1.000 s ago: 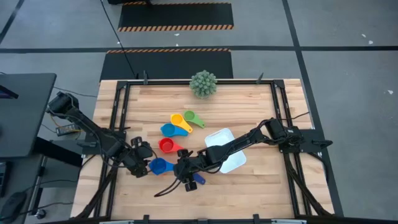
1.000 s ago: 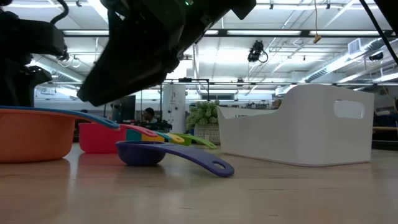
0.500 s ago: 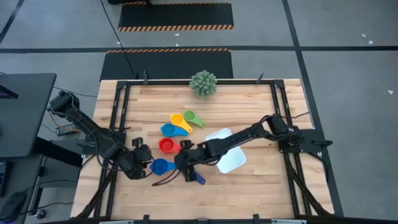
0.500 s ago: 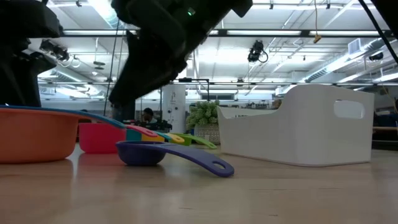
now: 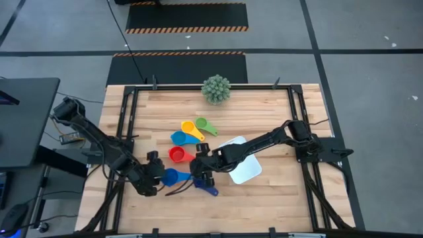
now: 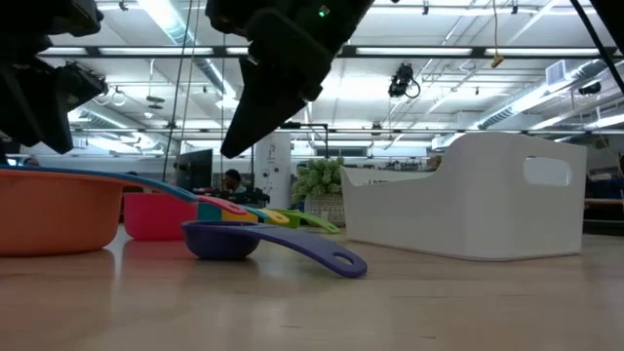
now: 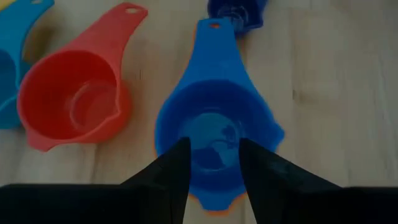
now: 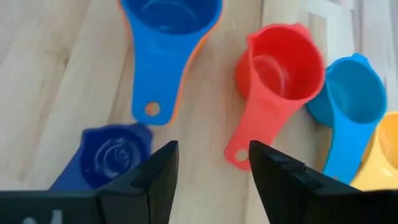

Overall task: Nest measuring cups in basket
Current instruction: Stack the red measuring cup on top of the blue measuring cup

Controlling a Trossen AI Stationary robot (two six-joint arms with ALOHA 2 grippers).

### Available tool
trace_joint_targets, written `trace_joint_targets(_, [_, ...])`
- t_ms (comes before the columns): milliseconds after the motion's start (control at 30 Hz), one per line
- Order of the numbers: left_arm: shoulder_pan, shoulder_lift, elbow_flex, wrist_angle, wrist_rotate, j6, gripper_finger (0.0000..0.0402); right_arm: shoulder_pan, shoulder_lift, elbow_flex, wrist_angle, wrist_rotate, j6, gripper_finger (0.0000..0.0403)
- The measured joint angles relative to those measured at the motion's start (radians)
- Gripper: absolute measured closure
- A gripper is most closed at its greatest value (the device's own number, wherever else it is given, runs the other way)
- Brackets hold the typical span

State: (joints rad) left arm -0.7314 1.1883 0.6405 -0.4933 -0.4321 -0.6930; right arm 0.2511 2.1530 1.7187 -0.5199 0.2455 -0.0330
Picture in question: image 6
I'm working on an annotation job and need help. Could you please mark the green potted succulent plant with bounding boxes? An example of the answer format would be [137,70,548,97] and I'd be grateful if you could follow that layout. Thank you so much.
[292,156,346,228]

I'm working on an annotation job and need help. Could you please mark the orange plastic measuring cup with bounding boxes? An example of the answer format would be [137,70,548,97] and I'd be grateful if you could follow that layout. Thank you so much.
[0,168,124,258]

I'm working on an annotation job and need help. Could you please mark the black aluminium rig frame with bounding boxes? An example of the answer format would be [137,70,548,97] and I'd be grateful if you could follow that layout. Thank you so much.
[36,45,624,238]

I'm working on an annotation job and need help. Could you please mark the blue plastic measuring cup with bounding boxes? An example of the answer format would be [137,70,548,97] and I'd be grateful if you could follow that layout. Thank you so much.
[0,164,200,203]

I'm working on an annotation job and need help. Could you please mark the yellow hanging cord tag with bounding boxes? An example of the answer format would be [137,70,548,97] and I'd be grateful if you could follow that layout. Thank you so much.
[490,0,506,69]

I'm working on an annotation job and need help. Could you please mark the white plastic basket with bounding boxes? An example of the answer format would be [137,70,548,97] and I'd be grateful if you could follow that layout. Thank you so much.
[339,131,589,263]

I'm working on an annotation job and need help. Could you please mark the yellow plastic measuring cup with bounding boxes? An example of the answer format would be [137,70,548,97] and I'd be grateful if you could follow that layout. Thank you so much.
[221,208,291,226]

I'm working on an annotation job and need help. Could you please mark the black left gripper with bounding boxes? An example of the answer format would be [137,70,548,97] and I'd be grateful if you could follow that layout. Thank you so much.
[0,0,109,155]

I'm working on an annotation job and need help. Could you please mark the black overhead rig camera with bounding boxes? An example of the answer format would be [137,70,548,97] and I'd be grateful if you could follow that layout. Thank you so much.
[388,61,421,99]

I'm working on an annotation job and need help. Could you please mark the black monitor screen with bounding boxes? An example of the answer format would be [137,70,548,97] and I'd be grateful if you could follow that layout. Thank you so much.
[174,148,215,195]

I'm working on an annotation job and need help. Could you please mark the person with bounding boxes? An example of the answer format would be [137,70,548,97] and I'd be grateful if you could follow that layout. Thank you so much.
[222,168,249,194]

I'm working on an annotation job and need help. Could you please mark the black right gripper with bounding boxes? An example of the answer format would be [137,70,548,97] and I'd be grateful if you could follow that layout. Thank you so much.
[204,0,376,160]

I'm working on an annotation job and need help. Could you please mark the red plastic measuring cup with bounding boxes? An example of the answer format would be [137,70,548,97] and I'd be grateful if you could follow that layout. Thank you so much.
[123,192,249,242]

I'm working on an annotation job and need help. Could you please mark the green plastic measuring cup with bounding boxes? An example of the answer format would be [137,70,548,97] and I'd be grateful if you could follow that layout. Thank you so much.
[267,208,342,235]

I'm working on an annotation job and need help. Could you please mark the purple plastic measuring cup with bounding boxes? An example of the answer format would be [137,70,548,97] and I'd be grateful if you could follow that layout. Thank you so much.
[180,219,369,280]

